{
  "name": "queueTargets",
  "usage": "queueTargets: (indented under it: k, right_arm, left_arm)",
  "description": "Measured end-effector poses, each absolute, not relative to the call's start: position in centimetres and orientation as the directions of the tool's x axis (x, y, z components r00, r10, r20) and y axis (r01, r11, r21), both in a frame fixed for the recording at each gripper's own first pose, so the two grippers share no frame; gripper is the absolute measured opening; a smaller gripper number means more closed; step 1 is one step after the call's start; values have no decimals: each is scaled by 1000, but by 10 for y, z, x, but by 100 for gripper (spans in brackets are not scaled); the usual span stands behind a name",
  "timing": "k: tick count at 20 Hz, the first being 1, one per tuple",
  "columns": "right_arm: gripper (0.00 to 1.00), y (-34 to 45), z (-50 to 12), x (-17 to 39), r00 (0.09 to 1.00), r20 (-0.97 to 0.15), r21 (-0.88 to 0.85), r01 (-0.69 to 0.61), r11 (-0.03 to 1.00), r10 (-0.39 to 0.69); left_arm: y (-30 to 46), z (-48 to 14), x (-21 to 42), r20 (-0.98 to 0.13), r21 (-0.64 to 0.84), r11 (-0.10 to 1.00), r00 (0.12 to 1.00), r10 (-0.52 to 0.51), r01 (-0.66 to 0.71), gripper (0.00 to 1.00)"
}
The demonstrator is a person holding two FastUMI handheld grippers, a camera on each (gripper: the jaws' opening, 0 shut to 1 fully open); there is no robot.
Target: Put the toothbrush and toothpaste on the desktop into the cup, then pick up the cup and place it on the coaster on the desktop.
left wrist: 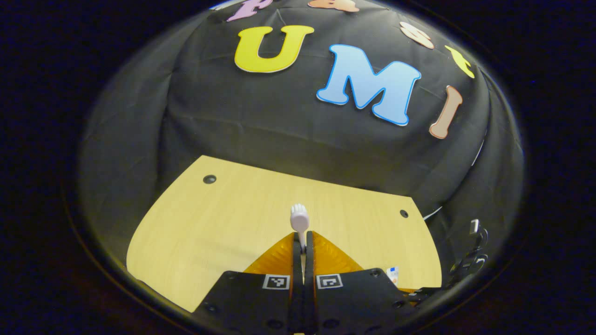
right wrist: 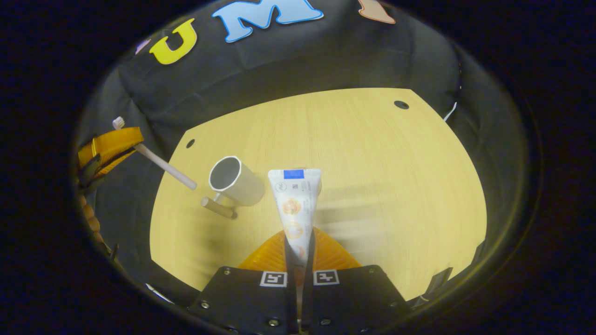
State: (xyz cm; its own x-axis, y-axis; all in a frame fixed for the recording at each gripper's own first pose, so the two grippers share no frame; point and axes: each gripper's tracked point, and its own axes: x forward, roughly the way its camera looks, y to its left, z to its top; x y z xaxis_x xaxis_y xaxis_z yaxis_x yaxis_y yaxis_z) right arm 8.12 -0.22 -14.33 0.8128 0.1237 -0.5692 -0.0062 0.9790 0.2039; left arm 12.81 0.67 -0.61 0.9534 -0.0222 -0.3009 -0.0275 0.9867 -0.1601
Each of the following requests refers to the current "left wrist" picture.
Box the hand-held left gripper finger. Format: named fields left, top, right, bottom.
left=305, top=230, right=420, bottom=334
left=193, top=232, right=306, bottom=334

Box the white toothbrush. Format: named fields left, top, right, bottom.
left=290, top=203, right=309, bottom=284

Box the wooden desktop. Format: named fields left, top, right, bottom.
left=126, top=155, right=443, bottom=314

